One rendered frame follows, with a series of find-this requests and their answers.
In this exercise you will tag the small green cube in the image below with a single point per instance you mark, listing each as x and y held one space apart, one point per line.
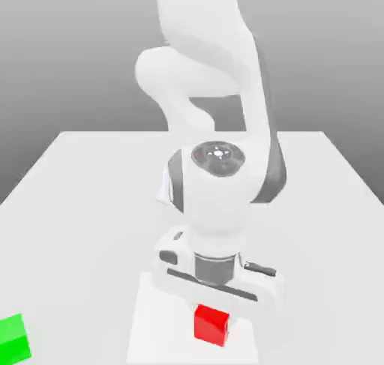
13 338

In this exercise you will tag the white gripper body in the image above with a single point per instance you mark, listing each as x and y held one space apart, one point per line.
258 290

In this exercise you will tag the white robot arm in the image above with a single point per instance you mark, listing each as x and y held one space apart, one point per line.
216 197

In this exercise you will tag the small red cube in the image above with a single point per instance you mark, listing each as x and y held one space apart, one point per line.
210 326

